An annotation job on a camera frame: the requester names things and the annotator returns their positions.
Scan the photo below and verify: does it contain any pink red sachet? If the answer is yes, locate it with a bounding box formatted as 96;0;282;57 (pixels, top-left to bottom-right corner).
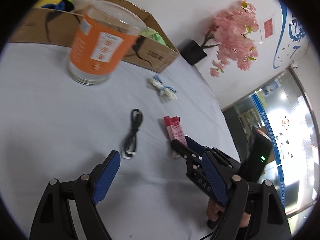
163;116;188;146

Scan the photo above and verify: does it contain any green plastic bag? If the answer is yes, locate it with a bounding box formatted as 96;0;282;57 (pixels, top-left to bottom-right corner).
140;27;166;46

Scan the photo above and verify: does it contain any person right hand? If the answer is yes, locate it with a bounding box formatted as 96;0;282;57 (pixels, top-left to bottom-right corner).
205;198;252;229

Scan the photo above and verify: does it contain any black plant pot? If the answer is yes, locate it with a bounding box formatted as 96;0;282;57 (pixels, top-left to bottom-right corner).
180;40;207;66

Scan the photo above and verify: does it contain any pink blossom artificial tree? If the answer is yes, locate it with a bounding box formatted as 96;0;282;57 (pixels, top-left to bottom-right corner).
200;0;259;77

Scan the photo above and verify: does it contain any cardboard box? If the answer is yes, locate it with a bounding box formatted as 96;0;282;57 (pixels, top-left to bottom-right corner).
9;0;179;77

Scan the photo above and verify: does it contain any orange labelled clear jar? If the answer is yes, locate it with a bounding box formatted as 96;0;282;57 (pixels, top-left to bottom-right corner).
68;0;146;86

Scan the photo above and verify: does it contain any black usb cable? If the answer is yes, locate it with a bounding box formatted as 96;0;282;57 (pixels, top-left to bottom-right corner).
120;108;144;159

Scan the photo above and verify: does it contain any red wall sign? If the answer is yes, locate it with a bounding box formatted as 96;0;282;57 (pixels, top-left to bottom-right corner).
259;15;275;43

